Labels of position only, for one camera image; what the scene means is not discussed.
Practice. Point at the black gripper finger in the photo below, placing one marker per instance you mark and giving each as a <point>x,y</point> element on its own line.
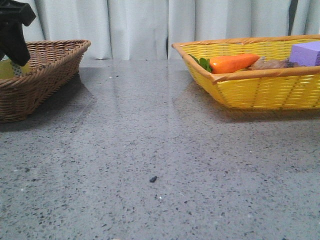
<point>13,16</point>

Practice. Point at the yellow-green tape roll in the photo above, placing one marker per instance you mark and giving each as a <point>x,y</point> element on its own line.
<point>9,69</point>

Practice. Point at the brown wicker basket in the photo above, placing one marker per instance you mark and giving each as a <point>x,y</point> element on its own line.
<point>52,63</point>

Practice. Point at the white curtain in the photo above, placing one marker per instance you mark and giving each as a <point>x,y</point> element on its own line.
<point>146,29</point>

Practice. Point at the small black debris speck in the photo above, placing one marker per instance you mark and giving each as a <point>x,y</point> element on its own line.
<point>153,179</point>

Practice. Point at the orange toy carrot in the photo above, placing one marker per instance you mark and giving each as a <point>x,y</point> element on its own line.
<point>227,64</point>

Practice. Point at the brown dried root piece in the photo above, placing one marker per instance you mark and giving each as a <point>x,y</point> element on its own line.
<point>263,64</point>

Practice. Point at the yellow woven plastic basket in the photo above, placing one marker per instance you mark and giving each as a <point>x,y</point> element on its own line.
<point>271,89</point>

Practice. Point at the purple foam block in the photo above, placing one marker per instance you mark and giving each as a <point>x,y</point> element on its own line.
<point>306,54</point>

